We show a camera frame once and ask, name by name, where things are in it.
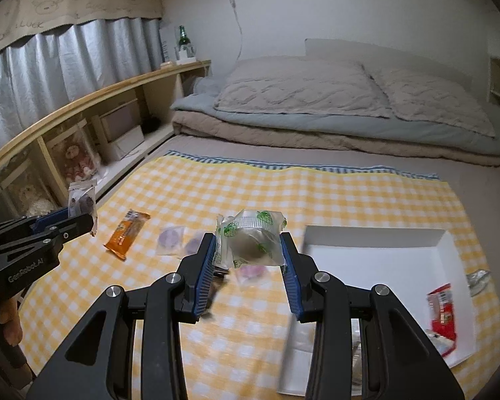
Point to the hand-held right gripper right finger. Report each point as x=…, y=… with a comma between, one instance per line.
x=291, y=279

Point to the green glass bottle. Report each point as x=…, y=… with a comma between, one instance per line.
x=184, y=39

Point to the wooden wall shelf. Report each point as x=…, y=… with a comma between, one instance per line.
x=108, y=91

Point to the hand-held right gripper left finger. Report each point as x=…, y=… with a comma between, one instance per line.
x=204, y=275

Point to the orange snack packet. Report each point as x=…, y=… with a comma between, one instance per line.
x=127, y=233

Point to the white cardboard box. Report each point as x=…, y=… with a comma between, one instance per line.
x=379, y=266

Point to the beige folded duvet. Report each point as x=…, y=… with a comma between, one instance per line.
x=275, y=137

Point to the clear packet purple round snack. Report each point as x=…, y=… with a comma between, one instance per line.
x=193, y=245
x=171, y=239

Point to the crumpled silver wrapper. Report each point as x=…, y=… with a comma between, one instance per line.
x=477, y=281

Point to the white bottle stand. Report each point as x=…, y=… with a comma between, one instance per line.
x=187, y=56

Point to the clear packet dark round cookie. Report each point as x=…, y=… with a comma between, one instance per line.
x=83, y=202

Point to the bagged teddy bear red dress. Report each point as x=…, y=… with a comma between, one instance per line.
x=75, y=156

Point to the yellow checkered mat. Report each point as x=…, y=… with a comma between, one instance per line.
x=241, y=191

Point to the red snack packet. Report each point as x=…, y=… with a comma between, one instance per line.
x=441, y=312

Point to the small black object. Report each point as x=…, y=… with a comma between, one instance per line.
x=152, y=124

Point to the grey blue blanket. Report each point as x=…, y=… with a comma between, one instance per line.
x=358, y=127

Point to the grey curtain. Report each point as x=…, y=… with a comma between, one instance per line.
x=66, y=66

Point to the beige quilted pillow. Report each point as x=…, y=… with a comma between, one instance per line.
x=296, y=87
x=433, y=100

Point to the clear packet pink round snack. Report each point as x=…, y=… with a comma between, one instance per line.
x=252, y=273

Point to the brown snack packet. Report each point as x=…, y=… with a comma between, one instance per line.
x=220, y=276

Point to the white storage box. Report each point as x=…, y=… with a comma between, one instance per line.
x=125, y=143

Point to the bagged teddy bear white dress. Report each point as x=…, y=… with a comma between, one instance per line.
x=25, y=196

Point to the clear jelly cup green print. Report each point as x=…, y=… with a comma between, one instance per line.
x=250, y=237

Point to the beige printed valance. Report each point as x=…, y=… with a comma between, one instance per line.
x=66, y=4

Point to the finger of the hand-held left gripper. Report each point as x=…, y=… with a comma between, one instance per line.
x=75, y=225
x=52, y=218

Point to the person's left hand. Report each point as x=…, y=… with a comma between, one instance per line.
x=4, y=316

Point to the brown storage box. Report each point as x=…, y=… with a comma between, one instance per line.
x=121, y=114

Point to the white upright card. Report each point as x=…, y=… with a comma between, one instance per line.
x=168, y=43

